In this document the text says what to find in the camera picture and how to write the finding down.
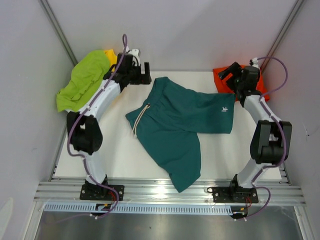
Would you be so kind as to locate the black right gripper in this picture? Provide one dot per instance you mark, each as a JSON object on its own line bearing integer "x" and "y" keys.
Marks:
{"x": 233, "y": 68}

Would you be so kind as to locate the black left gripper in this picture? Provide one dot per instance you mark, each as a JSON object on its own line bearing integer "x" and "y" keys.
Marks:
{"x": 142, "y": 79}

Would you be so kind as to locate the orange shorts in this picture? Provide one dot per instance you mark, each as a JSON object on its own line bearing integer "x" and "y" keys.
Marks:
{"x": 222, "y": 86}

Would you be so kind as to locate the teal shorts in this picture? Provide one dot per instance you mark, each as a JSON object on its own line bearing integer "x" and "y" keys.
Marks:
{"x": 169, "y": 121}

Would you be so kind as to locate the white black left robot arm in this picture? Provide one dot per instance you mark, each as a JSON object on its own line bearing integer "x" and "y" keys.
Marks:
{"x": 84, "y": 135}

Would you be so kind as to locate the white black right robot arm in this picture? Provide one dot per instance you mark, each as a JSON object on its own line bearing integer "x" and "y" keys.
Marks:
{"x": 270, "y": 143}

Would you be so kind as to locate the yellow shorts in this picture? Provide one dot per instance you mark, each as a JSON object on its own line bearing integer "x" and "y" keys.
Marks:
{"x": 112, "y": 57}

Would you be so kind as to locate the lime green shorts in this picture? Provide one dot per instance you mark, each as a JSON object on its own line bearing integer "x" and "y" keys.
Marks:
{"x": 86, "y": 78}

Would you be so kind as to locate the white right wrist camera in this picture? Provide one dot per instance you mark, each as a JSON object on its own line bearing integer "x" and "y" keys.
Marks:
{"x": 254, "y": 62}

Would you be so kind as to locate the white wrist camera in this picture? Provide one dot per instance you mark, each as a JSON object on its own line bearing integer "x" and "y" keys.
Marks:
{"x": 135, "y": 55}
{"x": 254, "y": 62}

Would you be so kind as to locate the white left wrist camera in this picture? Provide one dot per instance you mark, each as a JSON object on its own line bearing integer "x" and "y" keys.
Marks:
{"x": 135, "y": 55}

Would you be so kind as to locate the aluminium frame post right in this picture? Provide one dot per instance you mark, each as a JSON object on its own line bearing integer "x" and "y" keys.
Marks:
{"x": 293, "y": 14}

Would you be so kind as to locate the aluminium frame post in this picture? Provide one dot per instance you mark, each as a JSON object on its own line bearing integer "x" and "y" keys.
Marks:
{"x": 53, "y": 20}
{"x": 293, "y": 14}

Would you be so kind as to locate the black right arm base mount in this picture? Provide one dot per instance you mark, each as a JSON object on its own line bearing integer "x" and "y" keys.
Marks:
{"x": 234, "y": 193}

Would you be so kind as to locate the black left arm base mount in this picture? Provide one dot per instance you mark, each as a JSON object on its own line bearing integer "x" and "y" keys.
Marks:
{"x": 93, "y": 192}

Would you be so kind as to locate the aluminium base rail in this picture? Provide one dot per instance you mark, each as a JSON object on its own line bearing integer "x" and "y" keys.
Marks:
{"x": 161, "y": 191}

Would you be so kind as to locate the aluminium frame post left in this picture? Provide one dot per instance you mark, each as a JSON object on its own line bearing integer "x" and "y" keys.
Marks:
{"x": 53, "y": 20}

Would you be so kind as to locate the white slotted cable duct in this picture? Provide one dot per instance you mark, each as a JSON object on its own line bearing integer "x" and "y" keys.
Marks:
{"x": 99, "y": 208}

